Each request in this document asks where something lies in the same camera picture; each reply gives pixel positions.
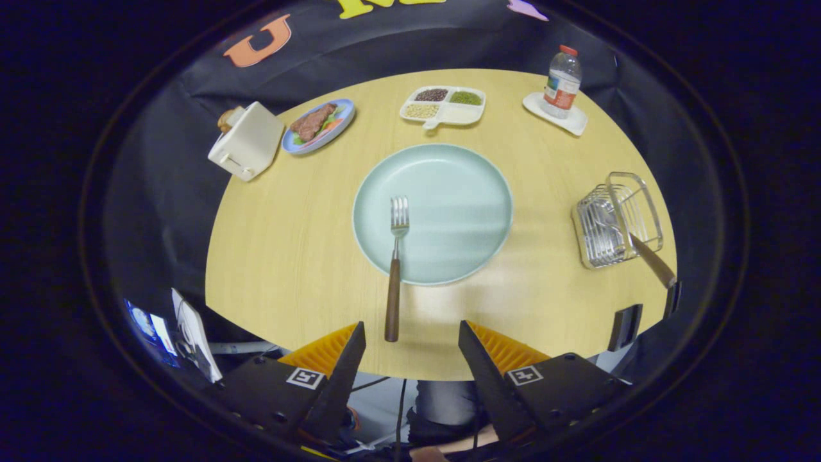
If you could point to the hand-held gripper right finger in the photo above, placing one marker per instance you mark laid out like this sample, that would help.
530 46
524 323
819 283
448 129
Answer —
490 391

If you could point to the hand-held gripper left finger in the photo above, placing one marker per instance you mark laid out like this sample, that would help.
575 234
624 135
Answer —
340 391

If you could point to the person's leg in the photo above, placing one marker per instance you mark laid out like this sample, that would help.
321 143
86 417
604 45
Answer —
446 404

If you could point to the black table clamp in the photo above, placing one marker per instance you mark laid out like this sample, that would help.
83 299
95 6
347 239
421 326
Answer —
672 298
625 327

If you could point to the white paper sheet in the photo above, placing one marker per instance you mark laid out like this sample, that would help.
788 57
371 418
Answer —
195 333

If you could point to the large light green plate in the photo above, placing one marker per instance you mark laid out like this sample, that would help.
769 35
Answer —
449 212

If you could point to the blue lit screen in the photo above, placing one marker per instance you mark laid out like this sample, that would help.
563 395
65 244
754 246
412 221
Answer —
151 327

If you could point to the cream white toaster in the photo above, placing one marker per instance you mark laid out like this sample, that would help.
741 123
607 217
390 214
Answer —
250 144

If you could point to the small blue plate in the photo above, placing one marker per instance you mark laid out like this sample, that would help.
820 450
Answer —
340 125

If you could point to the brown steak piece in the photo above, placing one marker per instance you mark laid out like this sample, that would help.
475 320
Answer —
312 122

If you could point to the white divided bean dish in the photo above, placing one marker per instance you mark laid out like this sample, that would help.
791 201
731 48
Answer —
458 114

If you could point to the white square coaster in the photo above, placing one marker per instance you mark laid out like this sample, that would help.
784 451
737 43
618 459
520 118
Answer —
572 124

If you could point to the toasted bread slice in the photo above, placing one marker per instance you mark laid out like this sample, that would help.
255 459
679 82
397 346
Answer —
226 120

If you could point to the clear red-capped water bottle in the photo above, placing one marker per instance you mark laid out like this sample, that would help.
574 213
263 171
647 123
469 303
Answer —
562 83

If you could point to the black backdrop cloth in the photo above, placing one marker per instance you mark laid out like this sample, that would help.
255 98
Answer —
192 96

